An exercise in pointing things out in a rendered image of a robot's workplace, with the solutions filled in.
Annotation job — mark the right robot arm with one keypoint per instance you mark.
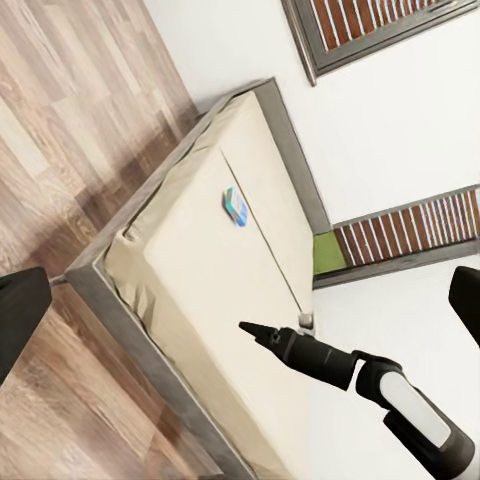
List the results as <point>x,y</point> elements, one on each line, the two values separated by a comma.
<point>435,440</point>

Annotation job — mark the board game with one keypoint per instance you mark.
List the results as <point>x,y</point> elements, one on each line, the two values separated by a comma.
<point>236,207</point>

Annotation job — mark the fixed window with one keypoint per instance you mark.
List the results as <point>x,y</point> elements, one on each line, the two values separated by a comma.
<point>332,33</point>

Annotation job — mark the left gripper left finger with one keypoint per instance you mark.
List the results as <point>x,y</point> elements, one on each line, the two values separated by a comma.
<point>25,297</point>

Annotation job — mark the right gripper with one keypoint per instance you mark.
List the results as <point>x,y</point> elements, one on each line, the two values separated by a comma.
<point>297,351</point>

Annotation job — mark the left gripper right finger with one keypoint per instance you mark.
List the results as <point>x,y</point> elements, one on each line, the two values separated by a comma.
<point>464,296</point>

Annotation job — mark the door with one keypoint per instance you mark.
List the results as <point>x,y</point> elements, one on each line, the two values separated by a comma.
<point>428,230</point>

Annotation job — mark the bed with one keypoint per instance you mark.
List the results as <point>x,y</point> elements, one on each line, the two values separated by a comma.
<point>172,274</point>

